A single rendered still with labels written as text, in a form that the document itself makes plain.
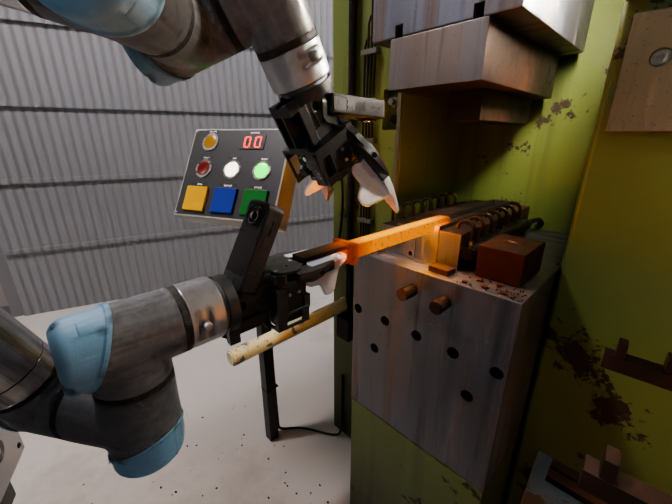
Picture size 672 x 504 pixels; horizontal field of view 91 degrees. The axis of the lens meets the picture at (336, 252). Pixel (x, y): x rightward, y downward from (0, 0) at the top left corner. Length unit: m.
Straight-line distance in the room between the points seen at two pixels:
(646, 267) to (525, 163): 0.49
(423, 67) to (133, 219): 2.44
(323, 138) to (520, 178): 0.80
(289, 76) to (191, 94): 2.40
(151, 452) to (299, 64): 0.44
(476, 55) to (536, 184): 0.55
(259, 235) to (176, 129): 2.41
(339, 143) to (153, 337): 0.31
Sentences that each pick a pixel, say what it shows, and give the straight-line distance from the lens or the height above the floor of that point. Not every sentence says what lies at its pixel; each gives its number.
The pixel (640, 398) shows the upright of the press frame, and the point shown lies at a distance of 0.90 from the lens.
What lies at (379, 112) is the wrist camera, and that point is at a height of 1.21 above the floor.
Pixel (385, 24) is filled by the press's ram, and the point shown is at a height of 1.39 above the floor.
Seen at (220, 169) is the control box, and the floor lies 1.09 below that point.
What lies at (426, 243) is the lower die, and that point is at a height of 0.96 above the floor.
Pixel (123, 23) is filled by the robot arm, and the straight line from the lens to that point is 0.31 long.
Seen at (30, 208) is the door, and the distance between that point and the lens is 2.93.
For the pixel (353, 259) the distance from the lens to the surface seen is 0.52.
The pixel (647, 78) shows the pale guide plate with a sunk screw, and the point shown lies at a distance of 0.75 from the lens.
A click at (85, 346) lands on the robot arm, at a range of 0.37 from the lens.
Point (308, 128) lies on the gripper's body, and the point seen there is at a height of 1.19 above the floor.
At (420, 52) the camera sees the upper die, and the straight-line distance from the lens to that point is 0.76.
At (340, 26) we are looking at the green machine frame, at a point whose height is 1.47.
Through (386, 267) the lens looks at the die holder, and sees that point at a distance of 0.75.
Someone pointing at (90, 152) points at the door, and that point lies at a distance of 2.82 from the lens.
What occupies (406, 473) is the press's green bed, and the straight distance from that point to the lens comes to 1.04.
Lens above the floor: 1.18
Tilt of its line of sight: 19 degrees down
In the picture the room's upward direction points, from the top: straight up
